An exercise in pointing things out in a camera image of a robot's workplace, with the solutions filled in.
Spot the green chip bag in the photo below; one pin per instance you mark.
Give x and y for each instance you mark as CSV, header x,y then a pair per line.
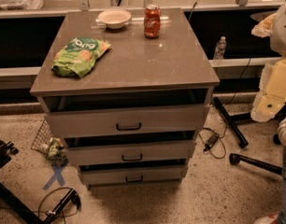
x,y
78,57

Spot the blue tape cross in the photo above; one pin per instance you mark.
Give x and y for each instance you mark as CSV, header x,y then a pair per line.
x,y
57,169

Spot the grey middle drawer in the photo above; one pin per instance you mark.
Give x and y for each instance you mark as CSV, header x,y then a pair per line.
x,y
157,151

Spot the grey drawer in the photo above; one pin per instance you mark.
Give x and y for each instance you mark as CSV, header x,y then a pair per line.
x,y
157,151
106,122
133,175

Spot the black stand with cable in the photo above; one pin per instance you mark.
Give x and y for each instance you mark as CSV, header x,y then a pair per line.
x,y
18,190

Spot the black power adapter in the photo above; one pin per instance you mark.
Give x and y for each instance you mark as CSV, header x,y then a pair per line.
x,y
211,142

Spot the red white sneaker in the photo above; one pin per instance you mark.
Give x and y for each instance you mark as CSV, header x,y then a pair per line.
x,y
270,219

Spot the clear water bottle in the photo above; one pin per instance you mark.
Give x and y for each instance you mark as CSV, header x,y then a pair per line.
x,y
220,49

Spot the red soda can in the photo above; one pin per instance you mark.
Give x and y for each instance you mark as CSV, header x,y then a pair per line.
x,y
152,21

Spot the green bag in basket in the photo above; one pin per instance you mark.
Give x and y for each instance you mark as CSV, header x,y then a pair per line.
x,y
53,150

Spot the white bowl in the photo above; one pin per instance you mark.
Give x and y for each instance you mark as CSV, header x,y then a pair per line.
x,y
114,18

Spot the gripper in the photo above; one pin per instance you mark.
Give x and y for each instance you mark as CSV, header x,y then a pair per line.
x,y
282,32

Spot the grey bottom drawer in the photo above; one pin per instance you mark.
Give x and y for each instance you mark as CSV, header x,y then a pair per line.
x,y
133,175

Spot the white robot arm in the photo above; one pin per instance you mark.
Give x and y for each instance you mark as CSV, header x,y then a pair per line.
x,y
274,26

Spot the grey drawer cabinet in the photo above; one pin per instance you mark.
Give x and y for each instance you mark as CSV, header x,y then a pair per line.
x,y
171,69

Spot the wire mesh basket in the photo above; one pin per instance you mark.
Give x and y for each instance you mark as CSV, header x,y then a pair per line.
x,y
42,140

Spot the grey top drawer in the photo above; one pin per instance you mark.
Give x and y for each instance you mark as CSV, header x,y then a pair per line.
x,y
106,122

